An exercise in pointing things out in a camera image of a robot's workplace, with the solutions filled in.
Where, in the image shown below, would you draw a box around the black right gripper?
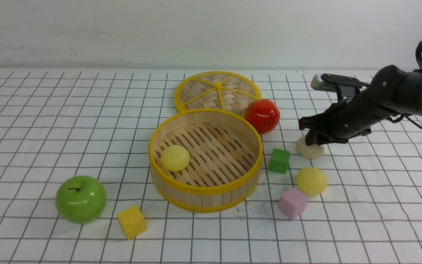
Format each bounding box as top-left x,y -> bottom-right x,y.
299,90 -> 387,146

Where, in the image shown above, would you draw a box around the white beige bun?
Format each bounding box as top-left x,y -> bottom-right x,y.
295,136 -> 325,160

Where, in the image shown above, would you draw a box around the yellow bun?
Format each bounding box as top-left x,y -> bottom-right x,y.
296,167 -> 327,198
160,145 -> 190,172

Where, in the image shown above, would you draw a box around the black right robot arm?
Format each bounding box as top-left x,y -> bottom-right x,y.
298,65 -> 422,146

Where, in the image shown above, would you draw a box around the bamboo steamer tray yellow rim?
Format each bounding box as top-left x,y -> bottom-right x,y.
148,109 -> 264,213

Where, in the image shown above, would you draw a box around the woven bamboo steamer lid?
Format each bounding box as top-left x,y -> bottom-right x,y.
174,71 -> 262,116

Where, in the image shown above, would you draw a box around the green cube block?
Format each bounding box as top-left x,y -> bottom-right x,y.
268,148 -> 291,174

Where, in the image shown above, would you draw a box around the red tomato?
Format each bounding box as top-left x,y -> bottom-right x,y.
244,99 -> 280,134

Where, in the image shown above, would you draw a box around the pink cube block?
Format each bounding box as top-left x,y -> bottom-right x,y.
278,188 -> 308,220

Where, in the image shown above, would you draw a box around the white grid tablecloth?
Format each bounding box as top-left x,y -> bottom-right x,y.
0,69 -> 422,264

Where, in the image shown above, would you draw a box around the yellow cube block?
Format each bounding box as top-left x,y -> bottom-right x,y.
117,205 -> 147,239

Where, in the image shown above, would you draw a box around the green apple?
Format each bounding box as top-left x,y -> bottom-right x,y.
55,175 -> 107,224

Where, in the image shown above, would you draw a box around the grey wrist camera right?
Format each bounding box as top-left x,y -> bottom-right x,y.
310,73 -> 369,100

